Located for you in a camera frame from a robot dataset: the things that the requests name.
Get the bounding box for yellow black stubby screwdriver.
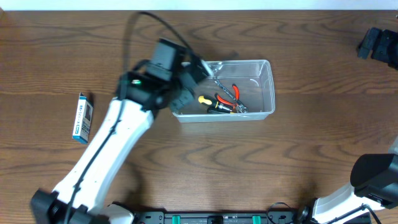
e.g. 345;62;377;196
198;95;233;113

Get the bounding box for red handled cutting pliers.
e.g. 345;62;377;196
215;83;249;114

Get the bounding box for silver combination wrench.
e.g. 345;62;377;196
213;76;249;113

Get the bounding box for blue white screwdriver set box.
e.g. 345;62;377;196
72;92;93;144

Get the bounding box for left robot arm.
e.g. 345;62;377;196
30;39;213;223

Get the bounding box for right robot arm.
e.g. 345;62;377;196
294;27;397;223

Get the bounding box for clear plastic container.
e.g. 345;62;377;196
174;60;275;123

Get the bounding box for black yellow slim screwdriver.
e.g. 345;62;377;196
203;108;252;122

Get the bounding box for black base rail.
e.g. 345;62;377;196
105;210;372;224

